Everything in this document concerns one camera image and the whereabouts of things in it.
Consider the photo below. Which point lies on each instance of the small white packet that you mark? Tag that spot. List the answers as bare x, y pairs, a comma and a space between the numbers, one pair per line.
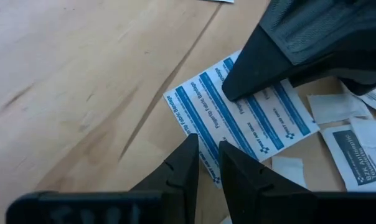
289, 169

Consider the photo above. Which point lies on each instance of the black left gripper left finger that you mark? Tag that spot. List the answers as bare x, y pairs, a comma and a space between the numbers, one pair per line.
178, 180

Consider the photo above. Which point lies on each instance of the blue striped bandage packet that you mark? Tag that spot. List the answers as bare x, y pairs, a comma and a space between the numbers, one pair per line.
237, 124

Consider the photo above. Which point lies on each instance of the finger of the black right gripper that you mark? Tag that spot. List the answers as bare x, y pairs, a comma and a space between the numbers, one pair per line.
368, 82
269, 62

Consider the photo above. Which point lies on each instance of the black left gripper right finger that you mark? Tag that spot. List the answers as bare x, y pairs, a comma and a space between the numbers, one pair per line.
247, 193

